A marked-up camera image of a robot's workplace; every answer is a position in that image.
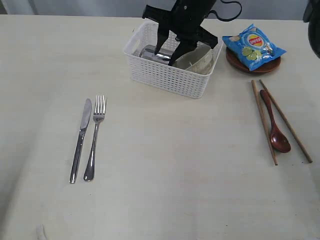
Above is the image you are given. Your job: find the white perforated plastic basket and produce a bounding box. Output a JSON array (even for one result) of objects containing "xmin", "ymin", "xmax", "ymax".
[{"xmin": 123, "ymin": 20, "xmax": 224, "ymax": 99}]

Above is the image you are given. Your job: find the blue chips bag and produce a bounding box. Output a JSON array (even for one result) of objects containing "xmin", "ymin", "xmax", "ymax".
[{"xmin": 222, "ymin": 24, "xmax": 287, "ymax": 64}]

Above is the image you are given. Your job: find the silver fork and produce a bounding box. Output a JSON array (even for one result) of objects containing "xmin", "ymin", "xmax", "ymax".
[{"xmin": 83, "ymin": 95, "xmax": 107, "ymax": 182}]

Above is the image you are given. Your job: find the white ceramic bowl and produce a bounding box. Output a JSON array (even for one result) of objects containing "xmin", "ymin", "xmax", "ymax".
[{"xmin": 172, "ymin": 45, "xmax": 214, "ymax": 75}]

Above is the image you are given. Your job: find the silver foil packet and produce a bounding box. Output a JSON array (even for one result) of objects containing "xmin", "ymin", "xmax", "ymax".
[{"xmin": 139, "ymin": 44, "xmax": 173, "ymax": 65}]

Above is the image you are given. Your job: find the dark red wooden spoon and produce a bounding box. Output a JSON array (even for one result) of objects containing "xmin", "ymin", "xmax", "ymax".
[{"xmin": 260, "ymin": 89, "xmax": 291, "ymax": 153}]

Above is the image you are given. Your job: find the silver table knife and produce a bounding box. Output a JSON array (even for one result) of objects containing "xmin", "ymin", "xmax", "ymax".
[{"xmin": 69, "ymin": 98, "xmax": 92, "ymax": 184}]

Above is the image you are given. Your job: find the brown round plate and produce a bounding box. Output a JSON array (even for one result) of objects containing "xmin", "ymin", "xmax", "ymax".
[{"xmin": 225, "ymin": 47, "xmax": 282, "ymax": 75}]

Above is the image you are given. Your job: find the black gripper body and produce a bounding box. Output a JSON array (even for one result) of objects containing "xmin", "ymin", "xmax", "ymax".
[{"xmin": 142, "ymin": 0, "xmax": 218, "ymax": 49}]

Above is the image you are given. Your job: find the wooden chopstick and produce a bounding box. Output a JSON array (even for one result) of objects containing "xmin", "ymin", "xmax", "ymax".
[
  {"xmin": 251, "ymin": 80, "xmax": 278, "ymax": 166},
  {"xmin": 259, "ymin": 79, "xmax": 313, "ymax": 163}
]

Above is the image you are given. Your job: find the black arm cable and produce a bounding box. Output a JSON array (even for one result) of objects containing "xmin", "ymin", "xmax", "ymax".
[{"xmin": 206, "ymin": 0, "xmax": 243, "ymax": 22}]

